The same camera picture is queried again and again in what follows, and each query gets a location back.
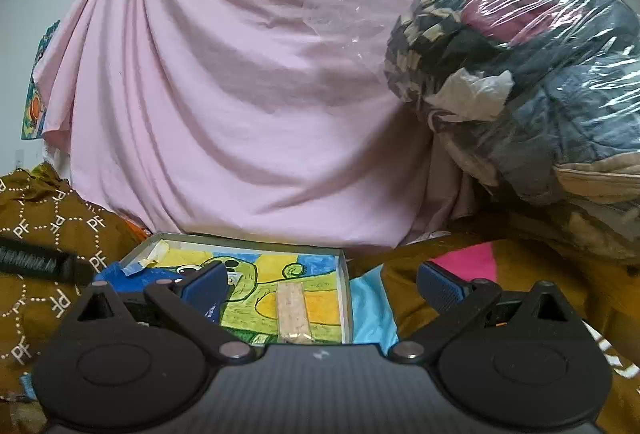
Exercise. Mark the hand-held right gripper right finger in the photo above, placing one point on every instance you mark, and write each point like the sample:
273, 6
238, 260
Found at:
440, 290

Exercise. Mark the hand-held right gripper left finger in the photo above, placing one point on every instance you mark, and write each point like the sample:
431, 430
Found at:
206, 285

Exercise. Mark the beige wafer bar packet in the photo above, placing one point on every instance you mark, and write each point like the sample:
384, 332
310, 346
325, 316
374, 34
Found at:
294, 314

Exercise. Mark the shallow grey cardboard box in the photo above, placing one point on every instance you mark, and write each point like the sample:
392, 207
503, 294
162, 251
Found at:
345, 294

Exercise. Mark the brown patterned cloth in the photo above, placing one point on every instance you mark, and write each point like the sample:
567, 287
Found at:
40, 214

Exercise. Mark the crayon drawing paper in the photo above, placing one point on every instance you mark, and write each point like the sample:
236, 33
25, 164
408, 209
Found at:
300, 274

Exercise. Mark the pink hanging sheet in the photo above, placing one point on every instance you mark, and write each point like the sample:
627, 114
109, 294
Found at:
225, 89

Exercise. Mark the clear plastic bag of clothes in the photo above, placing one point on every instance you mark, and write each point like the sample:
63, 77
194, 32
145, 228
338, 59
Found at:
550, 89

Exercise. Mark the colourful wall poster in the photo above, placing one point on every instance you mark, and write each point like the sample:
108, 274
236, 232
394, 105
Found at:
35, 104

